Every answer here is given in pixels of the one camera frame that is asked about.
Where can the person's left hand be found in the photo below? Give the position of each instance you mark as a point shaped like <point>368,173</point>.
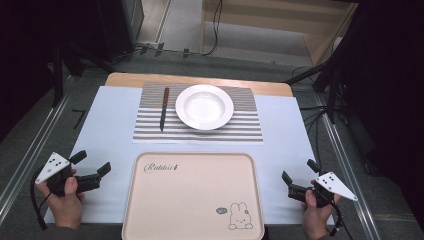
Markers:
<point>66,206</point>

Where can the white round plate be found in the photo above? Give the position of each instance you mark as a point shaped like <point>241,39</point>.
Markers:
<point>204,107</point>

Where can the person's right hand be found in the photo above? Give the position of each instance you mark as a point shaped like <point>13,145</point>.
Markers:
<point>315,216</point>

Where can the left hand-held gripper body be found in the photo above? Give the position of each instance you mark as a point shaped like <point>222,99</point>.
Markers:
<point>52,166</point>

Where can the grey striped placemat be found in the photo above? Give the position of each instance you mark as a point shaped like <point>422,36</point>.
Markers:
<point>153,133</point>

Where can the white table cover sheet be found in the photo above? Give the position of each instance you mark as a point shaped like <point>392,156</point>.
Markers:
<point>110,133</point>

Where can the black metal stand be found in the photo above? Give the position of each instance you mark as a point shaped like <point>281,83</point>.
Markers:
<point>333,83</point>
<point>58,73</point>

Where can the metal floor rail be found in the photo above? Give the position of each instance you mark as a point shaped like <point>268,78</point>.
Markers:
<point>346,166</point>
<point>36,140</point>

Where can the light wooden shelf unit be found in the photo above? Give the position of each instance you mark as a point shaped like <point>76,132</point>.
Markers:
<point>320,36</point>

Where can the wooden table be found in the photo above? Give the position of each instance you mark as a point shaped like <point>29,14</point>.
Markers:
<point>133,80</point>

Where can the dark cabinet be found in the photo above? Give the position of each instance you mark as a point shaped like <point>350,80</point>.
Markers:
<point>133,20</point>

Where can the beige tray with rabbit print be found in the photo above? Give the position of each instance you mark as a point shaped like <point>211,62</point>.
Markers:
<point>193,200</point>

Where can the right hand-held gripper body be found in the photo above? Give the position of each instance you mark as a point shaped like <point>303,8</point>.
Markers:
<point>333,186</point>

